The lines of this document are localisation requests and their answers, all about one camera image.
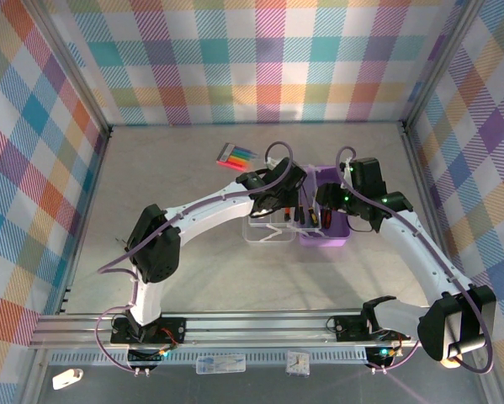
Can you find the clear plastic insert tray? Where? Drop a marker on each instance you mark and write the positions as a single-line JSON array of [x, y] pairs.
[[312, 185]]

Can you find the red black screwdriver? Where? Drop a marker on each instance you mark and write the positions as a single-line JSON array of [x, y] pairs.
[[327, 219]]

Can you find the purple plastic bin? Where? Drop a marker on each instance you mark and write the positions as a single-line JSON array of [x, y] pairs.
[[337, 235]]

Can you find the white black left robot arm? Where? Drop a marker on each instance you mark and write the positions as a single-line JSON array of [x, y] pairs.
[[209, 214]]

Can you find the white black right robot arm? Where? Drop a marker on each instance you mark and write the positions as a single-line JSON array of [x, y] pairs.
[[407, 244]]

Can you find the coloured marker pen pack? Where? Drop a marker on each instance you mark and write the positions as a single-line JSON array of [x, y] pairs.
[[232, 157]]

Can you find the small white square clock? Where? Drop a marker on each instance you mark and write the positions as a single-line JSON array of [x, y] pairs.
[[297, 363]]

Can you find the black controller board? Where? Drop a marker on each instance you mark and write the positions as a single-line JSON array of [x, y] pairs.
[[382, 355], [142, 357]]

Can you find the white label tag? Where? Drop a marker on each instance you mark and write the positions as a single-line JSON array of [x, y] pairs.
[[221, 364]]

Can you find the small white plastic object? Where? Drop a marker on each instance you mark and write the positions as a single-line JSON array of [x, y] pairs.
[[66, 379]]

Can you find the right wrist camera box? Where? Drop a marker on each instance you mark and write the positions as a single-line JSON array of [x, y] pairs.
[[347, 177]]

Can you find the aluminium side rail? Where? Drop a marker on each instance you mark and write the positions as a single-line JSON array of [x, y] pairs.
[[422, 185], [87, 202]]

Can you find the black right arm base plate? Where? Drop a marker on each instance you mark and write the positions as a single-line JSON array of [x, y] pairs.
[[348, 328]]

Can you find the aluminium frame post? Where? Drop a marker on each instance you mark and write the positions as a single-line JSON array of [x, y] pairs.
[[70, 63], [439, 63]]

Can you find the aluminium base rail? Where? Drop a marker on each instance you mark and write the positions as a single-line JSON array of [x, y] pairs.
[[256, 330]]

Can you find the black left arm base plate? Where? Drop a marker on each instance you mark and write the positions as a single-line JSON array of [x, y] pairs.
[[171, 332]]

